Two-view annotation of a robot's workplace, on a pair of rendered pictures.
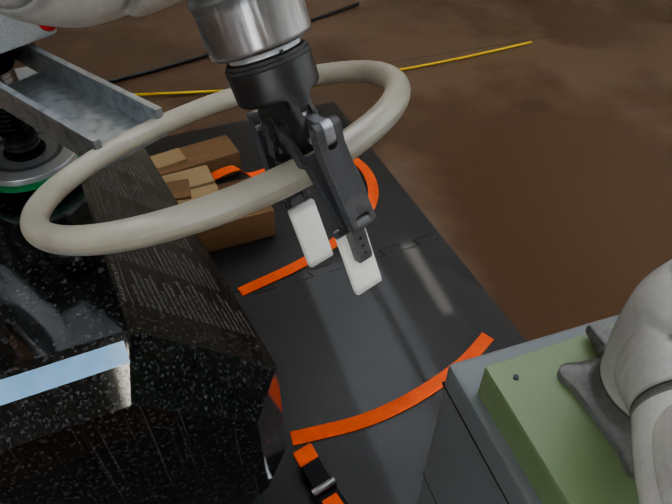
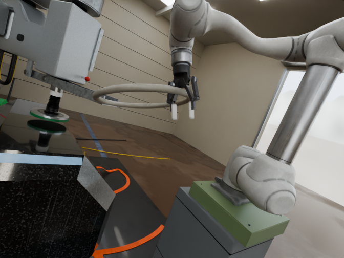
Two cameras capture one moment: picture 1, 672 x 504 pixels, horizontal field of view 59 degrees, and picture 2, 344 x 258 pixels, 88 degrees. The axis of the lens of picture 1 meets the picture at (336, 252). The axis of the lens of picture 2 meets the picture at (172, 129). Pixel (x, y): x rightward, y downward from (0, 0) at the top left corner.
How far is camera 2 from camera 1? 0.56 m
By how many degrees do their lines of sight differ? 40
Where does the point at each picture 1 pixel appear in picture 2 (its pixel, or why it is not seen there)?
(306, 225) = (174, 109)
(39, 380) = (48, 159)
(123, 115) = not seen: hidden behind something
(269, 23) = (189, 58)
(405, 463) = not seen: outside the picture
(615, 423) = (228, 192)
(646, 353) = (238, 161)
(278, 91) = (186, 69)
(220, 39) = (179, 57)
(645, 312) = (236, 154)
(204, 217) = (165, 87)
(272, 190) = (178, 89)
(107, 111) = not seen: hidden behind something
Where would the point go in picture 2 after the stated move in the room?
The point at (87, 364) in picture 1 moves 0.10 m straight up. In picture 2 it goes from (67, 160) to (73, 140)
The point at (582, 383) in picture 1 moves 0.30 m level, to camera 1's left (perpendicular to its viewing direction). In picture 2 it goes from (217, 186) to (167, 174)
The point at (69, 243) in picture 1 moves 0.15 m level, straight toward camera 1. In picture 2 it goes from (127, 85) to (152, 93)
